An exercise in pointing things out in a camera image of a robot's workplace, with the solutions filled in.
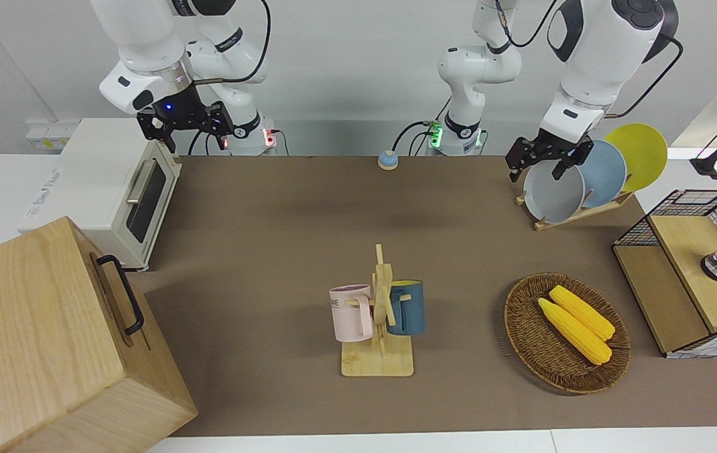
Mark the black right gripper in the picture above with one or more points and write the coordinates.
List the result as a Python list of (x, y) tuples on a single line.
[(182, 113)]

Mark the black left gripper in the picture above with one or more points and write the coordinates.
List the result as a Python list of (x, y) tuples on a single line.
[(556, 146)]

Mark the gray plate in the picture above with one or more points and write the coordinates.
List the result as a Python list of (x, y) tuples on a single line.
[(550, 198)]

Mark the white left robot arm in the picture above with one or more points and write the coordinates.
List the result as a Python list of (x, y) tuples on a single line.
[(591, 56)]

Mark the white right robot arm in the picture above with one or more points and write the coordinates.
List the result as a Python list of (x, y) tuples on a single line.
[(144, 38)]

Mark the light blue plate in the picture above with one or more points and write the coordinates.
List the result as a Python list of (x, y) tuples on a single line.
[(607, 173)]

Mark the low wooden plate rack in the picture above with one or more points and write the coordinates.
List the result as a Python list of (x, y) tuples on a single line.
[(585, 214)]

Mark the yellow plate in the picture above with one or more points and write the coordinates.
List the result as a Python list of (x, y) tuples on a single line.
[(641, 154)]

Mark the white toaster oven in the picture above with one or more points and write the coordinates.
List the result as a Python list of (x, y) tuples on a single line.
[(97, 182)]

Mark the brown table mat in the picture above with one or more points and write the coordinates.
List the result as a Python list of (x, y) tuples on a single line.
[(270, 251)]

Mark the small blue call bell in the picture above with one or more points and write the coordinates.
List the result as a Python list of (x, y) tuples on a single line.
[(387, 160)]

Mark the yellow corn cob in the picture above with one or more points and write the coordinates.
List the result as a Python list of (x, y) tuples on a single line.
[(575, 333), (585, 314)]

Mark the brown wicker basket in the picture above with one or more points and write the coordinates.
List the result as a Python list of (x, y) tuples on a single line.
[(541, 352)]

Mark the dark blue mug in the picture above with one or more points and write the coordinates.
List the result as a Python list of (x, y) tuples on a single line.
[(410, 311)]

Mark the pink mug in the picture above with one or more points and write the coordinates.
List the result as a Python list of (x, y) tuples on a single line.
[(349, 318)]

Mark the wooden stand block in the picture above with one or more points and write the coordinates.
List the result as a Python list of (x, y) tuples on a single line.
[(378, 358)]

